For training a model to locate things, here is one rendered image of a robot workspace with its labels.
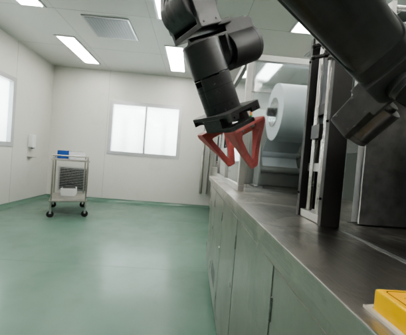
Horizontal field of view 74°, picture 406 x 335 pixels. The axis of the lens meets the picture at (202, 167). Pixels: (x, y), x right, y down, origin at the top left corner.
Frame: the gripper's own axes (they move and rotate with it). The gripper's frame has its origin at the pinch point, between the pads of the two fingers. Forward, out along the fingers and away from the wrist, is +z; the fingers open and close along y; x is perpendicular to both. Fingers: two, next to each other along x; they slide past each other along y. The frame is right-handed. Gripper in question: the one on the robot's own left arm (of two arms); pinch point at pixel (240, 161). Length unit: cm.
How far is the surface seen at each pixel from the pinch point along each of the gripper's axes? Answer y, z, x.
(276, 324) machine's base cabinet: 3.0, 37.2, 3.0
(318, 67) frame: 18, -6, -51
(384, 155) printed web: 2, 21, -47
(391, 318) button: -23.8, 12.4, 6.5
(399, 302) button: -24.2, 11.0, 5.4
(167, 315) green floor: 123, 116, 8
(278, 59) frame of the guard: 64, -11, -88
